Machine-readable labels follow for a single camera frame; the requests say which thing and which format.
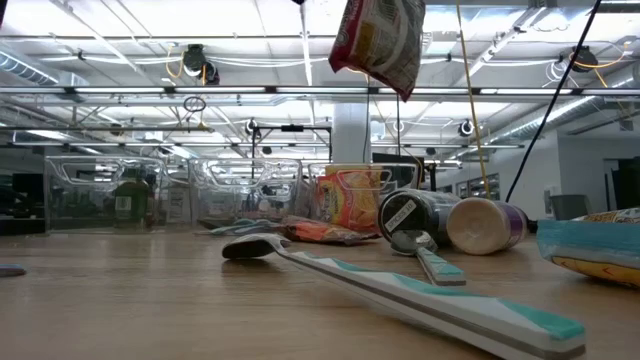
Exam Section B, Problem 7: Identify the yellow Maruchan ramen packet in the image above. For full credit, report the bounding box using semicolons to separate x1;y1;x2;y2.
324;163;384;177

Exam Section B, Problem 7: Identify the orange ramen packet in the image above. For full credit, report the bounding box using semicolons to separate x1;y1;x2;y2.
315;169;384;235

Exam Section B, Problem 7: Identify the taco seasoning mix packet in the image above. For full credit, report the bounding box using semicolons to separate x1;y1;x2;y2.
276;215;382;247

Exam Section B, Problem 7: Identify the teal plastic spoon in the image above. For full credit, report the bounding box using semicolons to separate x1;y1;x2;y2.
209;218;281;237

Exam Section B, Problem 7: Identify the red ramen packet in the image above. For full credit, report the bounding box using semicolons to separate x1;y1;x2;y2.
328;0;427;103

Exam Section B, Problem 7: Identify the white purple lidded cup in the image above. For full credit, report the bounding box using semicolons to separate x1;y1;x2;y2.
445;197;530;256

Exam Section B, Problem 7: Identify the striped handle metal spoon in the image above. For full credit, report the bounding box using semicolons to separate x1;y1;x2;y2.
389;229;467;288
221;233;587;360

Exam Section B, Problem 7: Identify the green spice jar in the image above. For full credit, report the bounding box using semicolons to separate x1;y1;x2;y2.
112;169;151;231

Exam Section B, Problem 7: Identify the blue ramen packet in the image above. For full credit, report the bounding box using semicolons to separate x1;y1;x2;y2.
536;207;640;290

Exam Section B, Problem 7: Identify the black background monitor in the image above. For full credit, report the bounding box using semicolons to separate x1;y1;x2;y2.
372;152;426;192

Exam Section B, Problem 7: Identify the clear plastic container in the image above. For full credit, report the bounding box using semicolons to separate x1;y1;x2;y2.
43;154;169;235
305;162;421;236
188;158;304;232

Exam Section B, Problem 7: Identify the grey bin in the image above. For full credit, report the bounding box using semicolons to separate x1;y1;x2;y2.
548;193;593;221

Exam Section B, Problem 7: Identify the dark background screen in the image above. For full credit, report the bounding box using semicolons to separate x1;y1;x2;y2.
602;158;640;211

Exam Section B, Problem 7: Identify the black metal frame stand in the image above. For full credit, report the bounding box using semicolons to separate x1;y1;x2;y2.
251;124;334;169

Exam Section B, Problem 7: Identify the black hanging cable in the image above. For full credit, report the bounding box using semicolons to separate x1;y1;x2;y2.
392;94;401;157

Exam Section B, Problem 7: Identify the black cable loop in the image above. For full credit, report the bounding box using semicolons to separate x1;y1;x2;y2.
182;95;208;114

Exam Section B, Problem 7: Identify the yellow hanging cable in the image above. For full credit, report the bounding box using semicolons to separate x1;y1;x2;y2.
453;0;489;199

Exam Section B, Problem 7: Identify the silver ventilation duct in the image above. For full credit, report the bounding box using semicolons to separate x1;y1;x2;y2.
0;49;60;87
492;74;640;146

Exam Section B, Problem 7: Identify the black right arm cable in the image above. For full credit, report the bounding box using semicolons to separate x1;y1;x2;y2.
504;0;604;204

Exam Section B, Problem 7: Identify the black table frame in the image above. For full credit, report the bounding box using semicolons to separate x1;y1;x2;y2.
0;217;49;236

